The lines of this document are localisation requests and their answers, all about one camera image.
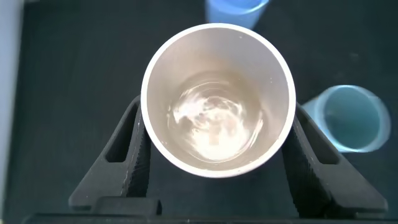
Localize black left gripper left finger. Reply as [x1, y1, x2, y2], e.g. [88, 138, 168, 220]
[68, 95, 153, 213]

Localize black table cloth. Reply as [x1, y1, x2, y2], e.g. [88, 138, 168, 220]
[2, 0, 398, 224]

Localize teal plastic cup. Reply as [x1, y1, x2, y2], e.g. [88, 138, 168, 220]
[301, 84, 392, 154]

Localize light blue plastic cup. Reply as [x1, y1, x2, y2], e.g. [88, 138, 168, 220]
[205, 0, 270, 30]

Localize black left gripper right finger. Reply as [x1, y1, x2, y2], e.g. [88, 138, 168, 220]
[281, 102, 389, 219]

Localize beige plastic cup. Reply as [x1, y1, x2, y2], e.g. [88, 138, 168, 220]
[140, 22, 297, 179]

